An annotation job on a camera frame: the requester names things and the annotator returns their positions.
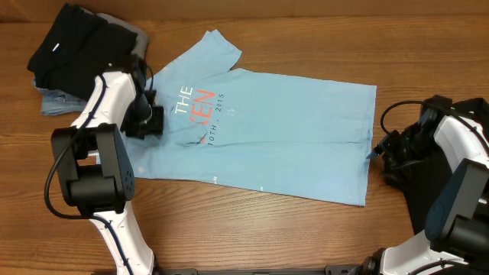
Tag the black garment at right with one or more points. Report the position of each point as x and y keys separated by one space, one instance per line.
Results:
x=426 y=180

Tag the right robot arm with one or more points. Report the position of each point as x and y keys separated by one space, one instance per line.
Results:
x=455 y=237

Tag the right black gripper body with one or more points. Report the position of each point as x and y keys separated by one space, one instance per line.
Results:
x=390 y=149

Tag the folded black garment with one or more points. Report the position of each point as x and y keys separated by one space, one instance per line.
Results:
x=78 y=47

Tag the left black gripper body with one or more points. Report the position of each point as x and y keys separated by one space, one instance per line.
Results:
x=142 y=121

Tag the light blue printed t-shirt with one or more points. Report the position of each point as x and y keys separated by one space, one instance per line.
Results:
x=268 y=132

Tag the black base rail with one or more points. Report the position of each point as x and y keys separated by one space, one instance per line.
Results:
x=328 y=270

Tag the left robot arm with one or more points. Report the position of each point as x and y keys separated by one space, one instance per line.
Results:
x=92 y=177

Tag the folded grey garment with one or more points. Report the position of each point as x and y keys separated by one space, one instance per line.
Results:
x=137 y=34

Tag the folded blue jeans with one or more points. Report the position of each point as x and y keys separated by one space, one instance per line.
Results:
x=56 y=102

